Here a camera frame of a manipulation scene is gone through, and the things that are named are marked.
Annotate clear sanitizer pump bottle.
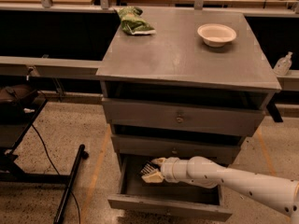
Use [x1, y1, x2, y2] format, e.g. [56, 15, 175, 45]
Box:
[274, 51, 292, 76]

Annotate grey top drawer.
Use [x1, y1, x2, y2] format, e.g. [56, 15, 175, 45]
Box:
[102, 98, 264, 136]

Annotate grey long side bench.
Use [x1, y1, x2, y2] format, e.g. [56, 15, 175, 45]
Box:
[0, 56, 102, 80]

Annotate dark chocolate rxbar wrapper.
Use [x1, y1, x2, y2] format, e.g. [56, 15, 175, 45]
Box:
[140, 162, 160, 175]

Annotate white paper bowl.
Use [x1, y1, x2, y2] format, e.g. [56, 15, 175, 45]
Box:
[197, 23, 236, 48]

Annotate grey wooden drawer cabinet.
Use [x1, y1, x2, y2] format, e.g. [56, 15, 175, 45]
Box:
[96, 6, 283, 170]

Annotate black cart with bag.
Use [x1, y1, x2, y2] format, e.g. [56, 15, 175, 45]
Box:
[0, 84, 90, 224]

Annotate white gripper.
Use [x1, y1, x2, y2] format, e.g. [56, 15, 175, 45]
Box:
[141, 158, 189, 184]

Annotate green chip bag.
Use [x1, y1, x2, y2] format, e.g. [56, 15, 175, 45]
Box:
[117, 7, 156, 35]

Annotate grey middle drawer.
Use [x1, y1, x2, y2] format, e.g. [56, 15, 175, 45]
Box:
[111, 134, 240, 164]

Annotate grey open bottom drawer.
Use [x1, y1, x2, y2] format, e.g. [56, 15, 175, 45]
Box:
[107, 155, 232, 222]

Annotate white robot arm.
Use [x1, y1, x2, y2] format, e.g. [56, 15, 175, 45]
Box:
[140, 156, 299, 224]

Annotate black floor cable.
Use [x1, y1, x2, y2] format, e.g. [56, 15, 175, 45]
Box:
[31, 123, 82, 224]

